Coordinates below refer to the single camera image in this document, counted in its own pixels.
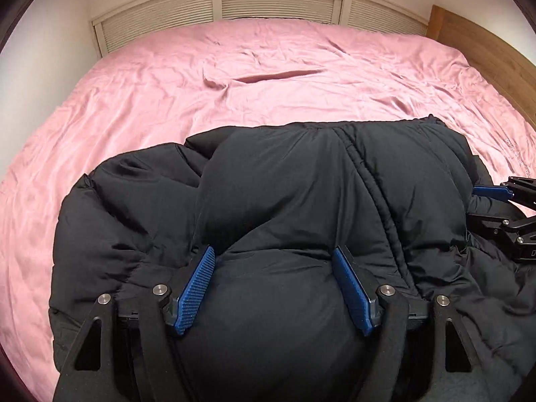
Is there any white slatted headboard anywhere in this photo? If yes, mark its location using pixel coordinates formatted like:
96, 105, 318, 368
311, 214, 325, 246
91, 0, 430, 58

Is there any black puffer coat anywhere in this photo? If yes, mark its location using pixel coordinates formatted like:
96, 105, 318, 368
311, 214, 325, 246
48, 115, 536, 402

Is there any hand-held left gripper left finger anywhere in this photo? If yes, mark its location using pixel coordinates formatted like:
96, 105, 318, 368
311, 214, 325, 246
52, 245, 216, 402

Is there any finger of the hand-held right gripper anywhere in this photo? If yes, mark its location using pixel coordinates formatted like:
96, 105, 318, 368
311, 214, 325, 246
466, 213, 536, 239
472, 176, 536, 211

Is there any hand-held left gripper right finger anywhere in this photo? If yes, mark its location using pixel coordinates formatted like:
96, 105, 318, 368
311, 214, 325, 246
333, 245, 499, 402

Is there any pink bed cover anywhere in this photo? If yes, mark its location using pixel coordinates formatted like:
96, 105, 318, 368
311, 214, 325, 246
0, 19, 536, 346

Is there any wooden bed board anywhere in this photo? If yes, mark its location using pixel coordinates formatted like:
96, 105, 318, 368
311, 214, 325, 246
428, 5, 536, 112

